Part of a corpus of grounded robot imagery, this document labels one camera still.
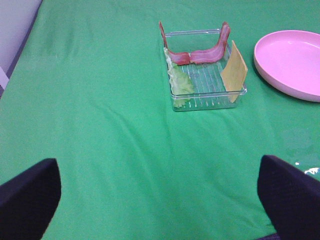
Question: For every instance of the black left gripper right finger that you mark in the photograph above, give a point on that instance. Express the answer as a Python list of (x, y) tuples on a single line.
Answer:
[(290, 198)]

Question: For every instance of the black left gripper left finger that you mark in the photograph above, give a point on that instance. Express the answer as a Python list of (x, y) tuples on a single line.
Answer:
[(29, 201)]

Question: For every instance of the green lettuce leaf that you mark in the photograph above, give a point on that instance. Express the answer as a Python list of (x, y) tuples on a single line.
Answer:
[(180, 82)]

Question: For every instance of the pink bacon strip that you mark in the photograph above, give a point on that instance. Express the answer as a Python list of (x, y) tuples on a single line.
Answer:
[(215, 53)]

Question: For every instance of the dark red bacon strip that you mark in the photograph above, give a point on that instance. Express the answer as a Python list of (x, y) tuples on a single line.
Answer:
[(179, 58)]

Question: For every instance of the green tablecloth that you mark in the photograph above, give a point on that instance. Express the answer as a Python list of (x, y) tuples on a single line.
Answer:
[(91, 90)]

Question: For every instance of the yellow cheese slice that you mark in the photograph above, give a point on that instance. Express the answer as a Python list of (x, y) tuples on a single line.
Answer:
[(234, 74)]

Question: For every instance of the pink plate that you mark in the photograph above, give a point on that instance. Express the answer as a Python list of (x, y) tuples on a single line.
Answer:
[(289, 60)]

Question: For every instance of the clear plastic tray left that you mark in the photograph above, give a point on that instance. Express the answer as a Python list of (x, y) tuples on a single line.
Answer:
[(209, 90)]

